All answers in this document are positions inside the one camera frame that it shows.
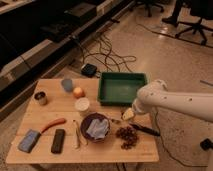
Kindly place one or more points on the person's shoe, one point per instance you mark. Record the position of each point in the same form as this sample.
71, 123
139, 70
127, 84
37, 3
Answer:
171, 21

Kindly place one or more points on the black power box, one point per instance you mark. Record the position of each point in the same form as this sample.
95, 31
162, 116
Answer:
88, 70

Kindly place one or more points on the black box on shelf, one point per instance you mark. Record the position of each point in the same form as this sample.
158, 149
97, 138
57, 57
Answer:
81, 13

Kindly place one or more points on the small metal cup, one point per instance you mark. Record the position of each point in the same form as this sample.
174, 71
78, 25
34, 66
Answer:
41, 98

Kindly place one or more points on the purple bowl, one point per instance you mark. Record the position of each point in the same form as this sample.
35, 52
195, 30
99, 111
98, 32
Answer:
86, 122

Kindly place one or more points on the orange apple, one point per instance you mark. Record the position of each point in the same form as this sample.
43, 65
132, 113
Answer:
78, 92

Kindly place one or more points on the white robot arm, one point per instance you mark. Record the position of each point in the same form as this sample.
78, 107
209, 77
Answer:
156, 94

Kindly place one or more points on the black office chair far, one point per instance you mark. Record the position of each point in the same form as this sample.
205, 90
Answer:
148, 4

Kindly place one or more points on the green plastic tray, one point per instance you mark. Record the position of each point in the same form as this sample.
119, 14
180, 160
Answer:
119, 88

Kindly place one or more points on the blue cloth in bowl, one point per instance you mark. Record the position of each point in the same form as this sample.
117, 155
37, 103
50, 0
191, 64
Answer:
97, 129

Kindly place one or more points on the wooden table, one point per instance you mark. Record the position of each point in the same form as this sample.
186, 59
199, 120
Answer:
61, 105

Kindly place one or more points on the black object on floor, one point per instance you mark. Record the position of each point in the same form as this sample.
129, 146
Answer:
206, 144

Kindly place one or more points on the white round container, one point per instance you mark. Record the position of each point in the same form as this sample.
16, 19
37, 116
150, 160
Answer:
82, 105

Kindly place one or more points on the black remote control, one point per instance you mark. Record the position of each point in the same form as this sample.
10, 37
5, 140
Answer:
58, 141

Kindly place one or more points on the black handled tool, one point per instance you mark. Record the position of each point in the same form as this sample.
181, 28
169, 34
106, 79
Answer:
145, 129

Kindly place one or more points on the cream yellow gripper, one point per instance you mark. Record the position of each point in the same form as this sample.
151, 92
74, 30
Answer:
128, 114

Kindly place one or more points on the blue translucent cup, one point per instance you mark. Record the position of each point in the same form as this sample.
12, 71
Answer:
67, 85

